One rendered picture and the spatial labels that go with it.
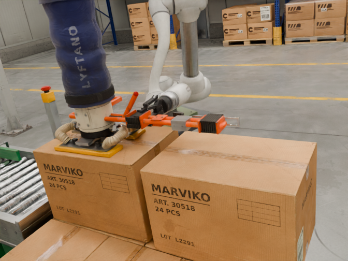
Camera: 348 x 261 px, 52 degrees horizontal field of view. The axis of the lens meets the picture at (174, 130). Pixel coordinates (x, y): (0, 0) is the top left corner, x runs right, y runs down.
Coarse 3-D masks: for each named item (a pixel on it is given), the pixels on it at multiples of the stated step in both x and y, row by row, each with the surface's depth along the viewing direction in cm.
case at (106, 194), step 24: (48, 144) 180; (144, 144) 162; (168, 144) 170; (48, 168) 174; (72, 168) 165; (96, 168) 157; (120, 168) 150; (48, 192) 183; (72, 192) 172; (96, 192) 164; (120, 192) 156; (72, 216) 181; (96, 216) 171; (120, 216) 162; (144, 216) 157; (144, 240) 161
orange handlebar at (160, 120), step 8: (120, 96) 192; (112, 104) 185; (72, 112) 177; (112, 120) 161; (120, 120) 159; (144, 120) 152; (152, 120) 150; (160, 120) 148; (168, 120) 147; (192, 120) 145; (224, 120) 139
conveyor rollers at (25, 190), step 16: (0, 160) 272; (32, 160) 265; (0, 176) 246; (16, 176) 244; (32, 176) 243; (0, 192) 225; (16, 192) 224; (32, 192) 223; (0, 208) 206; (16, 208) 204; (32, 208) 203
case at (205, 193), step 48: (192, 144) 158; (240, 144) 151; (288, 144) 145; (144, 192) 146; (192, 192) 133; (240, 192) 123; (288, 192) 115; (192, 240) 144; (240, 240) 131; (288, 240) 121
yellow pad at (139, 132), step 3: (138, 129) 176; (141, 129) 176; (144, 129) 176; (132, 132) 173; (135, 132) 174; (138, 132) 173; (141, 132) 174; (144, 132) 176; (129, 135) 171; (132, 135) 170; (135, 135) 170; (138, 135) 172; (126, 138) 172; (129, 138) 171; (132, 138) 170; (135, 138) 170
